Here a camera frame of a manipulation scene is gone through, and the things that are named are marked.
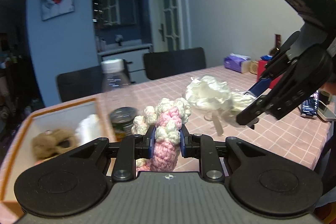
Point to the black dining chair right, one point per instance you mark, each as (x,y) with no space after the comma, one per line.
(159,65)

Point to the black dining chair left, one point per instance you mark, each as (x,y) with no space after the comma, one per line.
(82,83)

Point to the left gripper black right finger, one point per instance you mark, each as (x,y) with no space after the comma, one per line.
(185,142)

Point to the brown plush toy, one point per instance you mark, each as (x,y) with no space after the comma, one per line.
(52,143)

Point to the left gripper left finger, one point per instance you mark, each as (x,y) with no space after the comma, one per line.
(150,141)

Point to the clear plastic water bottle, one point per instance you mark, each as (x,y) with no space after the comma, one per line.
(118,98)

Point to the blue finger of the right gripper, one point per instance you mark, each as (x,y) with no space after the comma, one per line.
(260,87)
(250,114)

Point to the white plastic wrap flower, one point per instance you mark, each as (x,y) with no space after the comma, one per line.
(219,103)

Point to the purple tissue pack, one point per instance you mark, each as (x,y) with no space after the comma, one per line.
(238,63)

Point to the white glass door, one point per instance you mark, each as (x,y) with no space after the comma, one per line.
(169,25)

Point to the orange white storage box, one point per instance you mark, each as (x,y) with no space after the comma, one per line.
(86,117)

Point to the white sideboard cabinet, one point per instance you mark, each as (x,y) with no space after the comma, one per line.
(133,56)

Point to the pink white crochet toy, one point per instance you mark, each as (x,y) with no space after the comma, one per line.
(167,117)

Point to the smartphone on table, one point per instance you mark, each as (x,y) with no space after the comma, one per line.
(310,106)

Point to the pink checkered tablecloth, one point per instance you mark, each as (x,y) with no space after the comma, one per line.
(295,137)

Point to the black dining chair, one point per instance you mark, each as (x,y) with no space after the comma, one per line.
(159,65)
(82,83)

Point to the red box on table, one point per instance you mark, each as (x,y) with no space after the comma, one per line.
(271,69)

